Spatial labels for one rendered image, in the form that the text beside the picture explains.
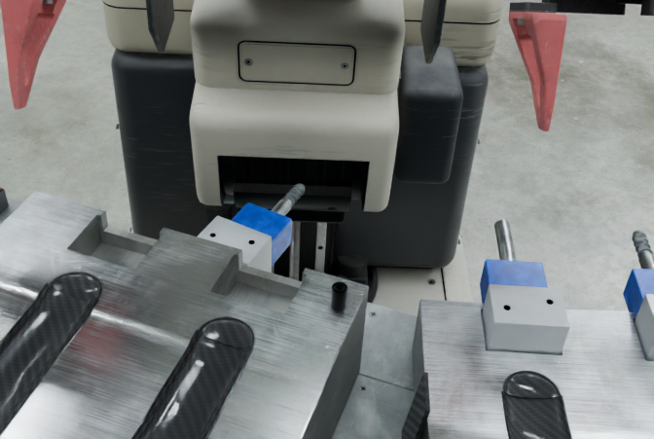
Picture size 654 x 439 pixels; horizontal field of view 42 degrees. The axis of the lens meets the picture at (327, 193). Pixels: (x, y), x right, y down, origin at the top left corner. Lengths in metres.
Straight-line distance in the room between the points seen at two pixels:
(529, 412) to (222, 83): 0.50
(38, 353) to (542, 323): 0.32
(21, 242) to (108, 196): 1.46
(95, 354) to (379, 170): 0.47
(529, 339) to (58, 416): 0.30
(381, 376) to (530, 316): 0.12
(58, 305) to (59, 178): 1.58
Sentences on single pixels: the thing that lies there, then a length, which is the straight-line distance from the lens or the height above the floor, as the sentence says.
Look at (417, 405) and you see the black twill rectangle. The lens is 0.57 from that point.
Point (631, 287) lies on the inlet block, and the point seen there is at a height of 0.86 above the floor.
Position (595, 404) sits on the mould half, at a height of 0.86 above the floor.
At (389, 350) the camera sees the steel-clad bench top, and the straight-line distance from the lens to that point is 0.65.
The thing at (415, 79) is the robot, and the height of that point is 0.75.
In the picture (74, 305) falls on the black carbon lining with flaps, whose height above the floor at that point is 0.88.
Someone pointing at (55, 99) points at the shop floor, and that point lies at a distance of 2.44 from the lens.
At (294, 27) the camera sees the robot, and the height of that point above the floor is 0.88.
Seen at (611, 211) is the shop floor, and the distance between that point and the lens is 2.16.
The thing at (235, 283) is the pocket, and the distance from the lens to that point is 0.61.
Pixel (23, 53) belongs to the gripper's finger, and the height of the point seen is 1.03.
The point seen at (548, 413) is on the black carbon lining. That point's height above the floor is 0.85.
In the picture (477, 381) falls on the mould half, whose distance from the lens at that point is 0.58.
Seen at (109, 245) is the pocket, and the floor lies 0.86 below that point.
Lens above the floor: 1.29
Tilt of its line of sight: 39 degrees down
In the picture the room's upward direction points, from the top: 3 degrees clockwise
